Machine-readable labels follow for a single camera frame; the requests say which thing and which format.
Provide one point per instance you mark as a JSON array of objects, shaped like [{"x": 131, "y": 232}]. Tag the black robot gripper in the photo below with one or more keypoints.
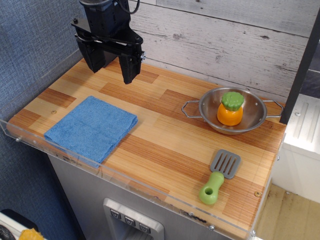
[{"x": 106, "y": 29}]

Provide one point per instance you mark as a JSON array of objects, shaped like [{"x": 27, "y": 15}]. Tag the orange toy carrot green top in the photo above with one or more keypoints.
[{"x": 230, "y": 110}]

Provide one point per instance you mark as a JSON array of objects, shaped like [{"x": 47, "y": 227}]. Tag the blue folded cloth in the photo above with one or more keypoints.
[{"x": 92, "y": 130}]

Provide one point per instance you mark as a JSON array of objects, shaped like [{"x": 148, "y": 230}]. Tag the silver toy fridge dispenser panel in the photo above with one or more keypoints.
[{"x": 128, "y": 224}]

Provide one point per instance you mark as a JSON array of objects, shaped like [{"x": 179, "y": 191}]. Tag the clear acrylic table guard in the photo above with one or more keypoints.
[{"x": 159, "y": 168}]

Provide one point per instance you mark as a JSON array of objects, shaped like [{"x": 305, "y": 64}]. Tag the yellow object bottom left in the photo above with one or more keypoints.
[{"x": 30, "y": 234}]

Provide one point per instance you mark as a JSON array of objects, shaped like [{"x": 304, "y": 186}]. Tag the black and white corner object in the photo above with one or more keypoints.
[{"x": 15, "y": 222}]

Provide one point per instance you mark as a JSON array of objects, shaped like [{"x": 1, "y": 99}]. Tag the white toy sink unit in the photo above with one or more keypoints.
[{"x": 297, "y": 168}]

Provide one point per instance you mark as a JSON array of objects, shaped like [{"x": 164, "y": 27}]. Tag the steel bowl with wire handles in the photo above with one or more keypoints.
[{"x": 254, "y": 110}]

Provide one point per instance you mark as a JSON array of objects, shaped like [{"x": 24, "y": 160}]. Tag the grey spatula green handle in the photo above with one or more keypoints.
[{"x": 223, "y": 166}]

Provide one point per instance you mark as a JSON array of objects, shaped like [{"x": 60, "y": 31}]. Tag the black vertical post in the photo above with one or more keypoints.
[{"x": 306, "y": 60}]

